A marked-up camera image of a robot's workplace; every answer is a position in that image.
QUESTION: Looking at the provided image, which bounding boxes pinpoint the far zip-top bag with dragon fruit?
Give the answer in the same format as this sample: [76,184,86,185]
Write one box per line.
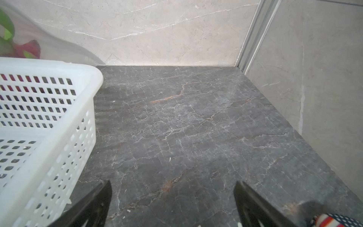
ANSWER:
[1,1,105,66]

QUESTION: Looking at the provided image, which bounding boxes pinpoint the stars and stripes patterned can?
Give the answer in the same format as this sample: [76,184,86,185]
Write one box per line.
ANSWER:
[308,213,363,227]

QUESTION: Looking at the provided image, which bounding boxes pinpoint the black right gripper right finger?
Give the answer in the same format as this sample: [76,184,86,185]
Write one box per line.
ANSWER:
[233,181,295,227]

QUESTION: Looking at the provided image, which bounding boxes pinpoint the white perforated plastic basket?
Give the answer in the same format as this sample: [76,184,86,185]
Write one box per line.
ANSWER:
[1,57,104,227]

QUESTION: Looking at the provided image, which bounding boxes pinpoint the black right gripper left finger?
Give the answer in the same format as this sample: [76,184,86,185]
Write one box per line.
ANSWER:
[49,180,112,227]

